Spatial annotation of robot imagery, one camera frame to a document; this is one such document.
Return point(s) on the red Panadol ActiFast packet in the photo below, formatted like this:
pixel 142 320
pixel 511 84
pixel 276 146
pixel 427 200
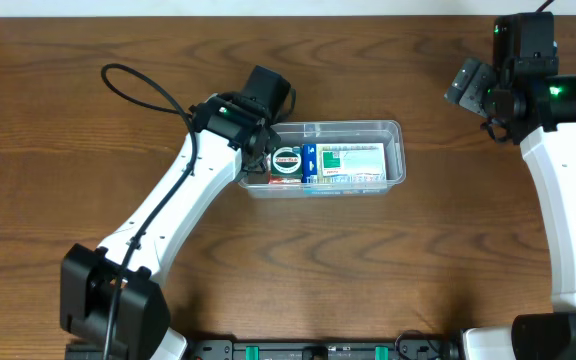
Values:
pixel 276 180

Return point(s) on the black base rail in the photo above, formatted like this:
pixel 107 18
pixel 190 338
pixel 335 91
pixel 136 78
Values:
pixel 414 346

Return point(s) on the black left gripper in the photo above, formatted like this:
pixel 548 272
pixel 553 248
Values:
pixel 259 145

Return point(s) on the green Zam-Buk ointment box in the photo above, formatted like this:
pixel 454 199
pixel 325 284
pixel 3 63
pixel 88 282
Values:
pixel 287 162

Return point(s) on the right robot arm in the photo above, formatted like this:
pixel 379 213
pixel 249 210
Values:
pixel 551 160

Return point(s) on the blue cooling patch box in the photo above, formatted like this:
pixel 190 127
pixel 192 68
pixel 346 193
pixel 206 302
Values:
pixel 311 174

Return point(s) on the white green medicine box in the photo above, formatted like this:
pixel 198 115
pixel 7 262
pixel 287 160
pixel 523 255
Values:
pixel 351 159

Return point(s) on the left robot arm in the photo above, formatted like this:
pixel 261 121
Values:
pixel 111 296

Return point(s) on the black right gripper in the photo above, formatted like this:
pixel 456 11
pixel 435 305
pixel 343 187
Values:
pixel 504 107

